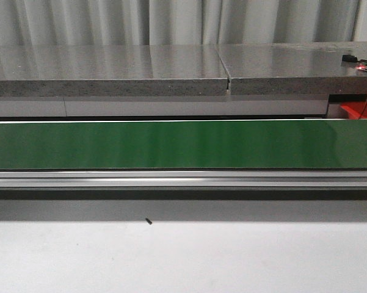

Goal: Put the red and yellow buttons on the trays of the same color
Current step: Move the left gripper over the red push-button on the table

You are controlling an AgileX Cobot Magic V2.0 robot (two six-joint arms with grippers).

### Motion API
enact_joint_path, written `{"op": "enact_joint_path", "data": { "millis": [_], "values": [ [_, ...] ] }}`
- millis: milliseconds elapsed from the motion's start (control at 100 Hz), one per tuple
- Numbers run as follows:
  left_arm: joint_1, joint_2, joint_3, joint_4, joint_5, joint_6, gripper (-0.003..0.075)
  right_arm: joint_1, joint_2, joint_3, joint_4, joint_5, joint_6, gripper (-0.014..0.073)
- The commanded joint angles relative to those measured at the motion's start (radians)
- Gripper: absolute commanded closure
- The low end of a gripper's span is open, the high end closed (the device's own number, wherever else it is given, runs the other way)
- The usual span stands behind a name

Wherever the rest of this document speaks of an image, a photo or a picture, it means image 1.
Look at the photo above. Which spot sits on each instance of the green conveyor belt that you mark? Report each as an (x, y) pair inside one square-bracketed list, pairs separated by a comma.
[(284, 144)]

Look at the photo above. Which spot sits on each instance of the grey stone countertop slab right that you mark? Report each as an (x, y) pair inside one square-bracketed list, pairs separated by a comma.
[(294, 68)]

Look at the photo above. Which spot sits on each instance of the grey stone countertop slab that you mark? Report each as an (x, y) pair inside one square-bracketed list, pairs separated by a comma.
[(111, 70), (294, 68)]

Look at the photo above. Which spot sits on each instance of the white cabinet panel under counter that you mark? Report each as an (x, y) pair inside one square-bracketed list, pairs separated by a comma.
[(163, 106)]

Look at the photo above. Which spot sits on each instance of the red plastic bin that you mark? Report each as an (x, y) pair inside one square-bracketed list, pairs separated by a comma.
[(355, 110)]

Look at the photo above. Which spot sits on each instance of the grey stone countertop slab left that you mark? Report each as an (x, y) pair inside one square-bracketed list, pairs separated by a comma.
[(111, 70)]

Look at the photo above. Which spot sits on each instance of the black connector plug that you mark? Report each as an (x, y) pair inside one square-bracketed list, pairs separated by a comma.
[(349, 58)]

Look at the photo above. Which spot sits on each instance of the grey curtain backdrop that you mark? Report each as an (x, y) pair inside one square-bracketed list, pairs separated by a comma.
[(180, 22)]

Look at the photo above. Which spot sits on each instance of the aluminium conveyor side rail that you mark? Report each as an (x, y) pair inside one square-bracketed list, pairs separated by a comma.
[(176, 180)]

